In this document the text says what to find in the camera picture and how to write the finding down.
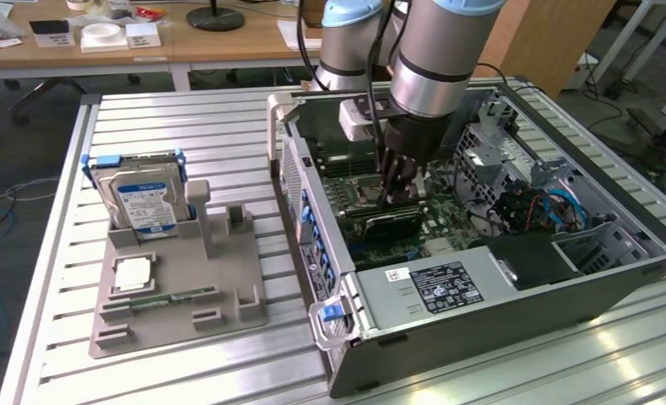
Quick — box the grey plastic parts rack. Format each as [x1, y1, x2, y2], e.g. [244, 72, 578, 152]
[87, 179, 271, 361]

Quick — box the blue wire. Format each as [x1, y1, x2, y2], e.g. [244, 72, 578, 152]
[536, 189, 588, 231]

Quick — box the white paper stack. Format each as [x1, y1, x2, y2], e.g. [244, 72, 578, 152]
[275, 19, 324, 52]

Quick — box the white labelled box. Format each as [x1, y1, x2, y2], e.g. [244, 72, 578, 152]
[124, 23, 163, 50]

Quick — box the silver power supply unit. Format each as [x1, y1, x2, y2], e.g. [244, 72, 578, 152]
[354, 246, 523, 331]

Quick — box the CPU socket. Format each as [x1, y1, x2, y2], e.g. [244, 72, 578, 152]
[354, 173, 384, 202]

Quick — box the graphics card with black fan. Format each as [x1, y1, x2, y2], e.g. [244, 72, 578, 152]
[340, 205, 426, 248]

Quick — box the hard disk in blue carrier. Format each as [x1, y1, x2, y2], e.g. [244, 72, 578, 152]
[76, 149, 187, 242]

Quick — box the silver CPU chip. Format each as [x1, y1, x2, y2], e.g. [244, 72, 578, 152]
[111, 260, 152, 293]

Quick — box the dark grey open PC case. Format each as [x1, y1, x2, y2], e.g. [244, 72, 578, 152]
[267, 78, 666, 400]

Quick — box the dark object in plastic wrap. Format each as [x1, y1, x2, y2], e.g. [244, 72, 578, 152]
[92, 6, 133, 23]

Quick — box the black installed RAM stick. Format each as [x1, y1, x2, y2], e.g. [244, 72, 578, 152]
[340, 202, 427, 220]

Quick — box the white box with black lid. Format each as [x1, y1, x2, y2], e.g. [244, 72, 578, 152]
[27, 19, 76, 49]

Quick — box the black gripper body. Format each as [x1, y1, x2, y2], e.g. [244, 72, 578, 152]
[380, 112, 452, 162]

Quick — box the white flat box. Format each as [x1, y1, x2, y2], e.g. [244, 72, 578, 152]
[79, 33, 131, 54]

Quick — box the black round lamp base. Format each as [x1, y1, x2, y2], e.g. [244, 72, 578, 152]
[184, 0, 247, 32]

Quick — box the green RAM stick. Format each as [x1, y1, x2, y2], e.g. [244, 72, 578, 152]
[127, 289, 199, 311]

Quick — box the green motherboard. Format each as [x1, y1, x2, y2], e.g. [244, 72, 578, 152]
[308, 141, 500, 273]

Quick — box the red packet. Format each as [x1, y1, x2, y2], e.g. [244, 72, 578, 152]
[132, 4, 163, 23]

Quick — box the wooden cabinet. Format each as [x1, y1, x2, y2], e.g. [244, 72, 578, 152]
[475, 0, 619, 96]

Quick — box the silver disk bay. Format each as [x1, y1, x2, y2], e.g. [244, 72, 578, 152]
[551, 217, 652, 276]

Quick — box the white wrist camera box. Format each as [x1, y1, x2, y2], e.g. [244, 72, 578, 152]
[336, 94, 395, 143]

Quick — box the silver perforated drive cage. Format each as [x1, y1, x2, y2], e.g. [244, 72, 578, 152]
[452, 99, 539, 208]

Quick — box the wooden desk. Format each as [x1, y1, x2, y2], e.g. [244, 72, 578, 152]
[0, 0, 483, 92]

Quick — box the black power cable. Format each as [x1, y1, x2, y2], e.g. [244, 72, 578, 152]
[474, 62, 536, 92]

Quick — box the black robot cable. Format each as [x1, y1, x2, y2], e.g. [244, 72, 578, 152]
[294, 0, 404, 143]

